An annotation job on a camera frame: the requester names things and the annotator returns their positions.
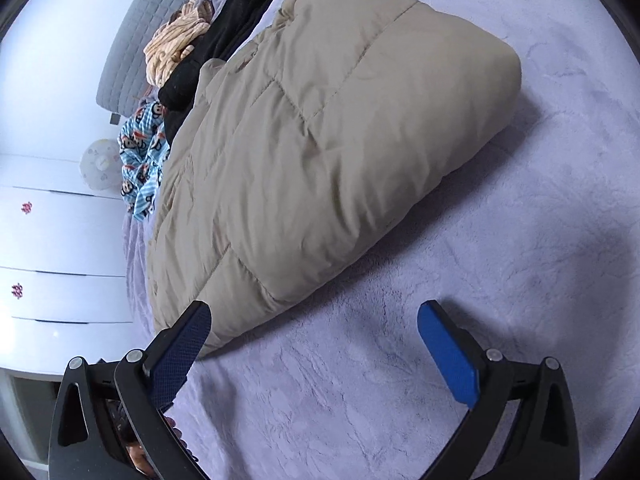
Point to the black garment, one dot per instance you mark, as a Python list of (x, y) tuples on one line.
[(235, 15)]

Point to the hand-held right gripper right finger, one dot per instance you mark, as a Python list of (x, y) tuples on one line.
[(447, 355)]

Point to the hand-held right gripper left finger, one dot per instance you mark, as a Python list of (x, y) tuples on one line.
[(182, 355)]

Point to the blue monkey print cloth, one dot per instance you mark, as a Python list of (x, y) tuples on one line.
[(137, 160)]

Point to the orange striped garment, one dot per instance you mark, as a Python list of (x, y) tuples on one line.
[(167, 50)]

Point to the white round fan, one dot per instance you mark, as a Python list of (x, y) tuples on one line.
[(100, 165)]

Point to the beige puffer jacket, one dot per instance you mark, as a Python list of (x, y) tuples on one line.
[(310, 160)]

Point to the grey quilted headboard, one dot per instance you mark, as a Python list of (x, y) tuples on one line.
[(135, 35)]

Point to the white cabinet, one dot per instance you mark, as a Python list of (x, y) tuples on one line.
[(60, 240)]

